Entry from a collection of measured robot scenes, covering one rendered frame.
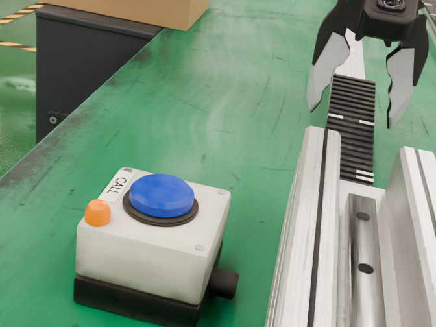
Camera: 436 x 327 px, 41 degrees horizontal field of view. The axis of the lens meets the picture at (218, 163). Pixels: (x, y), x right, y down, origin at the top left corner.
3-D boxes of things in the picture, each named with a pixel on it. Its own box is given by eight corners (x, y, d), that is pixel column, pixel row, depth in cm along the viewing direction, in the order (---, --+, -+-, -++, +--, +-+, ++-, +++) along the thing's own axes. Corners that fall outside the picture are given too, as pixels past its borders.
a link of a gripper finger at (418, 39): (429, 80, 61) (425, -5, 57) (431, 85, 59) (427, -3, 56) (381, 85, 62) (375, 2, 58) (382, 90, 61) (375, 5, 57)
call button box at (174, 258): (115, 233, 43) (121, 159, 40) (242, 265, 42) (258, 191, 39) (71, 303, 36) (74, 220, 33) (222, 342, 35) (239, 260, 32)
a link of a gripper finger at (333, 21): (338, 75, 63) (387, 5, 59) (338, 80, 61) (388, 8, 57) (301, 52, 62) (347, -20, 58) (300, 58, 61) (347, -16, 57)
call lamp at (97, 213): (90, 209, 35) (91, 193, 35) (113, 215, 35) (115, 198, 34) (80, 223, 34) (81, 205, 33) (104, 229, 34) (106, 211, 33)
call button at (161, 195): (139, 191, 39) (141, 165, 38) (197, 204, 39) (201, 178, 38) (119, 222, 35) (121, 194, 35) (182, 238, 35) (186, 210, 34)
